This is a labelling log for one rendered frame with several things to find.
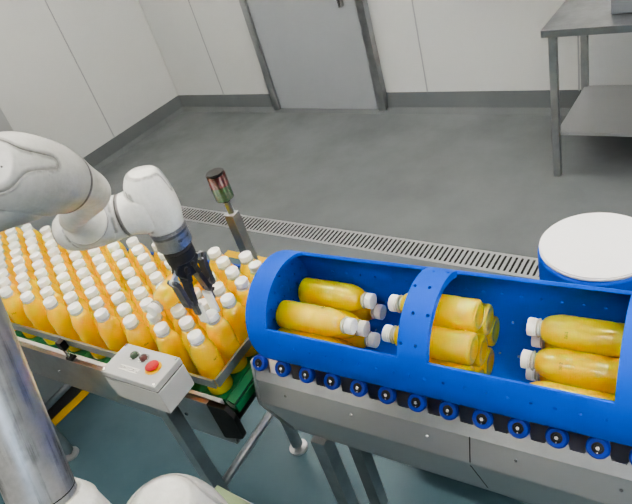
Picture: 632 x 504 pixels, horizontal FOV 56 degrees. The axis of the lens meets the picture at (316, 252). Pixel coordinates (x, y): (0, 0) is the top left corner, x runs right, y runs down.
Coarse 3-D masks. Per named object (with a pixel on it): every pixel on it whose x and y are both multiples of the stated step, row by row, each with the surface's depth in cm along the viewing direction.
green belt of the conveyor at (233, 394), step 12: (24, 336) 211; (36, 336) 209; (96, 360) 189; (108, 360) 187; (240, 372) 167; (240, 384) 163; (252, 384) 164; (216, 396) 162; (228, 396) 161; (240, 408) 161
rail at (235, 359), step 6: (246, 342) 164; (240, 348) 162; (246, 348) 165; (234, 354) 161; (240, 354) 163; (234, 360) 161; (240, 360) 163; (228, 366) 159; (234, 366) 161; (222, 372) 157; (228, 372) 159; (216, 378) 155; (222, 378) 157
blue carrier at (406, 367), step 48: (288, 288) 156; (384, 288) 152; (432, 288) 122; (480, 288) 136; (528, 288) 128; (576, 288) 116; (288, 336) 137; (528, 336) 134; (624, 336) 101; (384, 384) 131; (432, 384) 121; (480, 384) 114; (528, 384) 109; (624, 384) 99; (576, 432) 111; (624, 432) 103
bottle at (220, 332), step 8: (224, 320) 159; (208, 328) 158; (216, 328) 157; (224, 328) 158; (232, 328) 162; (208, 336) 159; (216, 336) 157; (224, 336) 158; (232, 336) 160; (216, 344) 159; (224, 344) 159; (232, 344) 161; (224, 352) 161; (232, 352) 161; (224, 360) 162; (240, 368) 165
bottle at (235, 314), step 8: (240, 304) 164; (224, 312) 163; (232, 312) 162; (240, 312) 163; (232, 320) 162; (240, 320) 163; (240, 328) 164; (240, 336) 166; (240, 344) 168; (248, 352) 169; (256, 352) 170
